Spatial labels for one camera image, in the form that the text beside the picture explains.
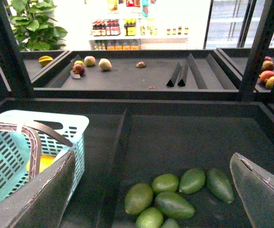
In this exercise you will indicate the yellow green small fruit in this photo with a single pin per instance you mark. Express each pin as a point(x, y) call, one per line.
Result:
point(79, 62)

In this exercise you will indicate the light blue plastic basket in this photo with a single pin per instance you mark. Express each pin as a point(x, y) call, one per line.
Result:
point(15, 148)

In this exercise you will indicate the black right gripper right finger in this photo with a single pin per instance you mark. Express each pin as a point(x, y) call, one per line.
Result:
point(255, 187)

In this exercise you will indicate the red dark fruit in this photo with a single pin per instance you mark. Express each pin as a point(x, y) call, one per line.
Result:
point(78, 69)

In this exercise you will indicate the red green mango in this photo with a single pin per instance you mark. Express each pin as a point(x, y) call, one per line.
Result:
point(267, 66)

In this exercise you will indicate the black far fruit tray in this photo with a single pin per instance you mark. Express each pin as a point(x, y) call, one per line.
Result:
point(209, 76)

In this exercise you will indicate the green potted plant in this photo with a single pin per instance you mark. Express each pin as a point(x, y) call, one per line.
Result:
point(34, 27)

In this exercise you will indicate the green avocado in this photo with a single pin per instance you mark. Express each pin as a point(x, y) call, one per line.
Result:
point(150, 218)
point(165, 182)
point(138, 198)
point(170, 223)
point(219, 185)
point(192, 181)
point(174, 206)

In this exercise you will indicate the pale green red fruit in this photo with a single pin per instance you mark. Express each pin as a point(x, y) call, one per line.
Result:
point(89, 61)

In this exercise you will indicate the black triangular divider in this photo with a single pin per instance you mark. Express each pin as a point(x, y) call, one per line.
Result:
point(173, 79)
point(183, 76)

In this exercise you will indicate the white bottle shelf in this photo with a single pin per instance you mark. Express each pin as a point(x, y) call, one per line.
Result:
point(134, 25)

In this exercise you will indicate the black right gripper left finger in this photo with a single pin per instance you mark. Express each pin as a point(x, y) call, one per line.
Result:
point(42, 201)

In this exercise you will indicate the black avocado tray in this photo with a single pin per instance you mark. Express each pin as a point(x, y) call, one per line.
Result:
point(127, 142)

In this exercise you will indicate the yellow star fruit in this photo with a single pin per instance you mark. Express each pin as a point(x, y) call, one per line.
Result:
point(44, 60)

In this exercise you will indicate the white zip tie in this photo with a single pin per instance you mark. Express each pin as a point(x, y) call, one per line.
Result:
point(21, 126)

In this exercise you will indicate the tan pear fruit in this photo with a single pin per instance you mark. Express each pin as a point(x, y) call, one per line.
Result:
point(105, 64)

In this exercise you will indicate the brown small fruit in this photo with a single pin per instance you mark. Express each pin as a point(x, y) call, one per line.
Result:
point(141, 64)

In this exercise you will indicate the yellow green mango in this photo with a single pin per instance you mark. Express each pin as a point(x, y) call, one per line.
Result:
point(269, 83)

